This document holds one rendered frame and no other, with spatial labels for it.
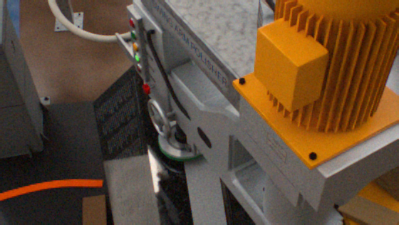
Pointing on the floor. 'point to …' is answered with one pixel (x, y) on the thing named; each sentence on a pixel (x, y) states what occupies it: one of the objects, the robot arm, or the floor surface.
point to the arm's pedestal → (18, 96)
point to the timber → (95, 211)
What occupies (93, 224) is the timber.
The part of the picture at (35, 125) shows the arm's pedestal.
